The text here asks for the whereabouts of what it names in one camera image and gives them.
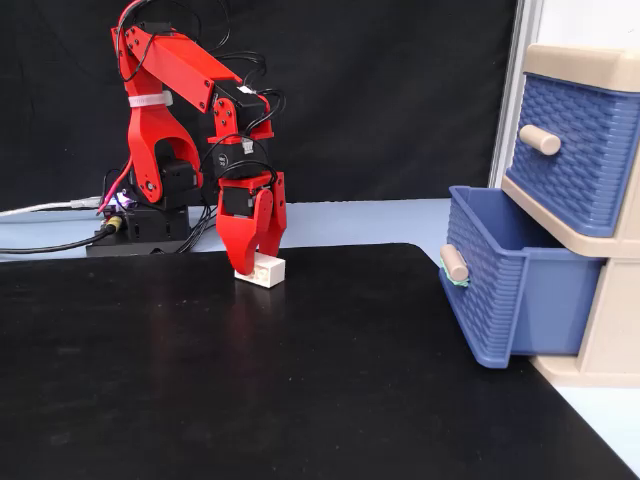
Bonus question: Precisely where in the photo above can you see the white zip tie strap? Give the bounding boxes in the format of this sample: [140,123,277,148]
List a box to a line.
[127,90,174,109]

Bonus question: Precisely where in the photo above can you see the lit controller circuit board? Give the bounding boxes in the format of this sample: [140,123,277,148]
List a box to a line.
[99,188,137,212]

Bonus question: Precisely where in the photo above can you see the silver USB cable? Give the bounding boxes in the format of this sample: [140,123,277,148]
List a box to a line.
[0,197,102,218]

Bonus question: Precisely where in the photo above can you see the beige plastic drawer cabinet frame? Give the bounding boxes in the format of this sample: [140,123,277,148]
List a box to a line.
[499,42,640,389]

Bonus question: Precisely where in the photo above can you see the large black rubber mat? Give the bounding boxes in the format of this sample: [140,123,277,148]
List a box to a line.
[0,242,639,480]

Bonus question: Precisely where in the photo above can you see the white toy brick block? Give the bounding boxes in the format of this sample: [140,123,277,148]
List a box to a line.
[233,251,288,290]

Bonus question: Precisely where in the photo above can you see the thin black servo cables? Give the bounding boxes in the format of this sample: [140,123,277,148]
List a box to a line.
[173,198,220,254]

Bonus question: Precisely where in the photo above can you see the black backdrop cloth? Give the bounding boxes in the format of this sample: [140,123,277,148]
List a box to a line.
[0,0,520,213]

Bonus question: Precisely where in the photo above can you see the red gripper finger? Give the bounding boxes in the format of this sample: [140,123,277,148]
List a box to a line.
[215,214,260,277]
[252,188,288,257]

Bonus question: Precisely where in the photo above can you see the thick black power cable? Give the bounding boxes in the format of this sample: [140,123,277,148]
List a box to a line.
[0,215,125,255]

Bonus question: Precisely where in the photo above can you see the blue woven drawer green-banded handle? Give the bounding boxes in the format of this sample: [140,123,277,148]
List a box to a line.
[438,184,607,370]

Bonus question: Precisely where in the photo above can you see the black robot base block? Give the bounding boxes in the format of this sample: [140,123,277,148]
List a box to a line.
[85,203,192,258]

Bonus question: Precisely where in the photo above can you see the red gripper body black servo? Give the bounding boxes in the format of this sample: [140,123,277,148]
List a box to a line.
[215,171,288,222]

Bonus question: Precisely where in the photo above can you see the blue woven drawer plain handle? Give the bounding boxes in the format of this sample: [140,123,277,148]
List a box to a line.
[504,72,640,239]

